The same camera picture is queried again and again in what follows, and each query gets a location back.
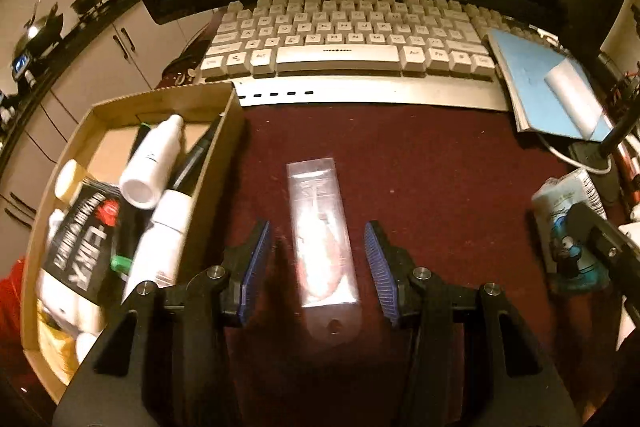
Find white pill bottle ribbed cap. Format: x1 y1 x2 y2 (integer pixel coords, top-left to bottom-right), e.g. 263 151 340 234
118 114 183 210

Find black snack packet red crab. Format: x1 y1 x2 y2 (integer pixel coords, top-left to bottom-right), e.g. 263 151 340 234
42 181 124 308

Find clear plastic blister pack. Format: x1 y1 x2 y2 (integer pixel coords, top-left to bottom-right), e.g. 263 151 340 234
286 157 362 346

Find large white bottle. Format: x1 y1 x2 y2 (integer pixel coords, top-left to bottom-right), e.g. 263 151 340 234
37 270 106 336

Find white kitchen cabinets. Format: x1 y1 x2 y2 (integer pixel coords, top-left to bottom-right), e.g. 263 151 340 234
1 2 212 275

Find white spray bottle red label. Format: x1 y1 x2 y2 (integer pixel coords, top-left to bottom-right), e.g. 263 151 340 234
122 190 193 301

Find black wok with lid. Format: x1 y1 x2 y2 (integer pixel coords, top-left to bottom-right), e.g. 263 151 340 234
12 3 64 77

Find red sleeve forearm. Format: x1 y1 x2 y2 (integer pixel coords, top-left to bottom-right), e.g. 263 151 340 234
0 258 25 349

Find blue notebook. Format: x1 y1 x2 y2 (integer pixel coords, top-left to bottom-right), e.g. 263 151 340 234
488 29 613 142

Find white pill bottle smooth cap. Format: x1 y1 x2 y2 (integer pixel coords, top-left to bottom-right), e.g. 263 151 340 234
54 159 91 204

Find white keyboard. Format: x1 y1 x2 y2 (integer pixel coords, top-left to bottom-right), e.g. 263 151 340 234
200 0 508 112

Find cardboard tray box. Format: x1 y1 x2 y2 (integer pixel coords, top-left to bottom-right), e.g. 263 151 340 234
21 83 244 400

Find white cable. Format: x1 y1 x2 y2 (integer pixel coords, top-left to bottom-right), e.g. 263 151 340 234
537 133 614 177

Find black marker green cap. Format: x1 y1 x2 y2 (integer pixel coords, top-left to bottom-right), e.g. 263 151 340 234
109 120 154 278

